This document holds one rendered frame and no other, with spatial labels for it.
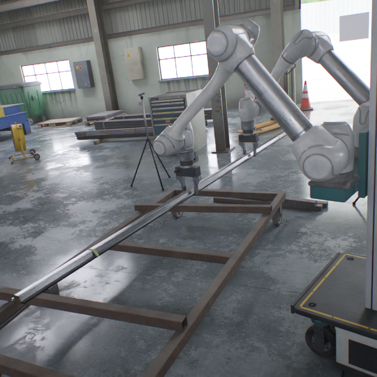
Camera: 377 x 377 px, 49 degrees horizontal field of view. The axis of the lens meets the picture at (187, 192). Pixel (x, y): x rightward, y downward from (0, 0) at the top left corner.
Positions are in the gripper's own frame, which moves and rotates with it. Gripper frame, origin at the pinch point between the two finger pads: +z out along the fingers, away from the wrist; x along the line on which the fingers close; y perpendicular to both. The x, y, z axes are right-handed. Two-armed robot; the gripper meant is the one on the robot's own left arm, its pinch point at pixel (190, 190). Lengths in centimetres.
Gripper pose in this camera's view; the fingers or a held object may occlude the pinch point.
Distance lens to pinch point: 221.5
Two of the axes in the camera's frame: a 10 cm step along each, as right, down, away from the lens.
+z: 1.2, 9.4, 3.1
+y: -5.2, 3.2, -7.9
